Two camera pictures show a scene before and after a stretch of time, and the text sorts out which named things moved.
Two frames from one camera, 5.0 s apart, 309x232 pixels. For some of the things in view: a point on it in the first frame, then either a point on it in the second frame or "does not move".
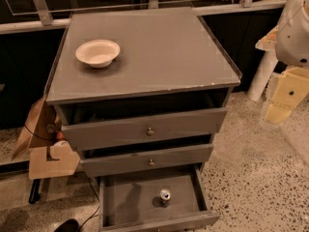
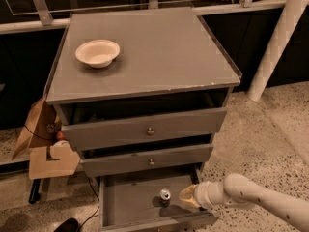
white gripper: (294, 41) to (201, 194)
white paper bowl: (98, 52) does not move
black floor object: (70, 225) does not move
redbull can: (165, 196) does not move
